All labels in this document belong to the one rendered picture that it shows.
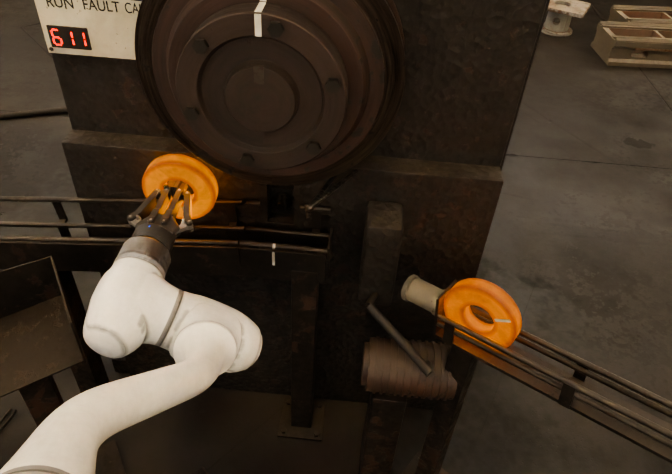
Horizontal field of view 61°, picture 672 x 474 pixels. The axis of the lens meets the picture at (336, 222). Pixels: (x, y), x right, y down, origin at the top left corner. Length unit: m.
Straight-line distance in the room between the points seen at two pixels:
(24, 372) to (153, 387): 0.53
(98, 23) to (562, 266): 1.91
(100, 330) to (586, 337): 1.71
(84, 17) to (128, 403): 0.77
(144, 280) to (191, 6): 0.45
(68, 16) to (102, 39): 0.07
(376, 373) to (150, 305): 0.55
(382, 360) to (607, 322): 1.21
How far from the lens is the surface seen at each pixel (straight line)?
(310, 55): 0.92
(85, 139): 1.38
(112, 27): 1.24
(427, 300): 1.22
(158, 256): 1.05
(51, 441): 0.65
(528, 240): 2.55
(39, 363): 1.29
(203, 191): 1.23
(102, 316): 0.97
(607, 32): 4.48
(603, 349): 2.24
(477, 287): 1.14
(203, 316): 0.98
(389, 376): 1.31
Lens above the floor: 1.56
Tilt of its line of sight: 40 degrees down
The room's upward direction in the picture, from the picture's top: 4 degrees clockwise
